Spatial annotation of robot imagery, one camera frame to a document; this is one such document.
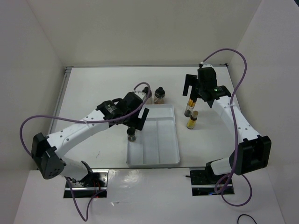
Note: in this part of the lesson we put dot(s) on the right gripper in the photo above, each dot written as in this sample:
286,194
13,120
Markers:
191,80

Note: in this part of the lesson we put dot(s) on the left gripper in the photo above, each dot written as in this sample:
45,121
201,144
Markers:
139,122

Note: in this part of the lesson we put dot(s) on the small dark spice jar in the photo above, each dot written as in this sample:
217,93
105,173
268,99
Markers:
131,134

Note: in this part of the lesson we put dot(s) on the tall gold-banded bottle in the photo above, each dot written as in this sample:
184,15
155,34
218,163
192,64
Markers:
191,104

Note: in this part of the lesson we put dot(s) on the white-filled jar black cap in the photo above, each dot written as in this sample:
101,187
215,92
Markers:
149,99

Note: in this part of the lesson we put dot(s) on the small yellow-label bottle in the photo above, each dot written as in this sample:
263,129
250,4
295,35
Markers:
192,120

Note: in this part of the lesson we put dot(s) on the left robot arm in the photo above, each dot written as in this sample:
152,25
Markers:
48,152

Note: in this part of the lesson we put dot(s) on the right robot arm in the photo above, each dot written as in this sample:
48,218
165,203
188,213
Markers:
252,150

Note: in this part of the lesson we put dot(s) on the white plastic organizer tray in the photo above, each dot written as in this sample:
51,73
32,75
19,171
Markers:
156,145

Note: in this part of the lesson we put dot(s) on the brown-filled jar black cap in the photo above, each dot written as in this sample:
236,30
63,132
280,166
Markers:
159,95

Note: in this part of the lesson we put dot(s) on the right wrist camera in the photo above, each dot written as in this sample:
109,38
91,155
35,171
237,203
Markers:
205,65

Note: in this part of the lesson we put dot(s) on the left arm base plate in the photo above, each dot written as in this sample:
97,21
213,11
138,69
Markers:
94,187

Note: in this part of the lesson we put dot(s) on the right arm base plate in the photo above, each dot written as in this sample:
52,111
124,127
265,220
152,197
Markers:
202,183

